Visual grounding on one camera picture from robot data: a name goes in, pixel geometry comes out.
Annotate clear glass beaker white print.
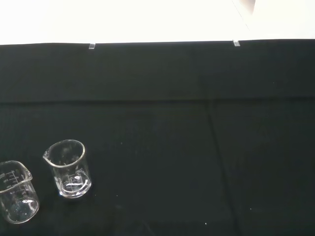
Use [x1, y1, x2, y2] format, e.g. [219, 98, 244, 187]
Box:
[0, 160, 40, 225]

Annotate black bench cloth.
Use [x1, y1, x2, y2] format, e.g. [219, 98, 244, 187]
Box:
[0, 38, 315, 236]

